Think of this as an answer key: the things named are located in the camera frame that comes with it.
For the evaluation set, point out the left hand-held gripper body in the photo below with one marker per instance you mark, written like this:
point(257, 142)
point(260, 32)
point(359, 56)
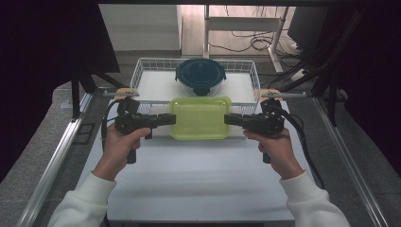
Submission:
point(129, 121)

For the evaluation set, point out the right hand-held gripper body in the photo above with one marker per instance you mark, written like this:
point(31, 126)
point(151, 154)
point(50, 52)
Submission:
point(268, 123)

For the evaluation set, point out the yellow-green rectangular food container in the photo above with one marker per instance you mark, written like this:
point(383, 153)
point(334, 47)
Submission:
point(200, 118)

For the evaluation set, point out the dark teal round food container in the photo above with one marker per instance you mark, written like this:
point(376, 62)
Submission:
point(200, 74)

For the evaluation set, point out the person's left hand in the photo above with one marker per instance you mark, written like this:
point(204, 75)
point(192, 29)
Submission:
point(115, 151)

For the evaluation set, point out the person's right hand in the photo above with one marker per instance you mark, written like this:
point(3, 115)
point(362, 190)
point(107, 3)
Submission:
point(280, 154)

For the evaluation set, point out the white power strip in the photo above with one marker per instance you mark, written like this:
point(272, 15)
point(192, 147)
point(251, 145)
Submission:
point(298, 75)

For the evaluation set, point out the black tripod stand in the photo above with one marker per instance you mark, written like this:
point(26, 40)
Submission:
point(332, 104)
point(75, 101)

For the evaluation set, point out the white cabinet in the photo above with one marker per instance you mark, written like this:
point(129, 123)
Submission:
point(142, 26)

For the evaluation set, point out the dark curtain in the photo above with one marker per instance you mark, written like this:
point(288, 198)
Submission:
point(378, 78)
point(38, 63)

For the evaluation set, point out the aluminium rail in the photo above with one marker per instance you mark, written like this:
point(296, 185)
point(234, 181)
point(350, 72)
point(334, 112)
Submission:
point(346, 157)
point(53, 164)

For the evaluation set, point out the white metal desk frame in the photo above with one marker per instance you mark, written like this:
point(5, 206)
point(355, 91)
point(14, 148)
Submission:
point(242, 23)

